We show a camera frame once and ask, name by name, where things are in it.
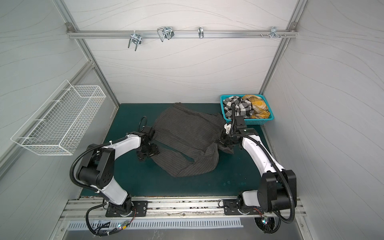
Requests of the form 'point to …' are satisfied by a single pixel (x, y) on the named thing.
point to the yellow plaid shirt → (260, 108)
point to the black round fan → (266, 224)
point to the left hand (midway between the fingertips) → (155, 152)
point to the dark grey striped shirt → (195, 133)
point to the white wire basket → (58, 126)
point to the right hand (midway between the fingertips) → (217, 137)
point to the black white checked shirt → (242, 107)
